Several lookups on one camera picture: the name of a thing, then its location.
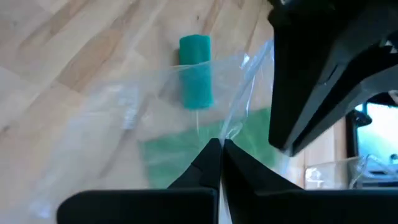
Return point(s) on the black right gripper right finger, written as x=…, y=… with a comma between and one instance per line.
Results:
x=311, y=208

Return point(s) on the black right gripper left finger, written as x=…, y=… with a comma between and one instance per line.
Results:
x=140, y=208

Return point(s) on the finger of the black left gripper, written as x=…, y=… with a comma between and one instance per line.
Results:
x=357, y=84
x=304, y=62

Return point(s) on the light green elastic bandage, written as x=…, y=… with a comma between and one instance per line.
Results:
x=174, y=155

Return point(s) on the clear plastic container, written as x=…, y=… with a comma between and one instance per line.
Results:
x=329, y=177

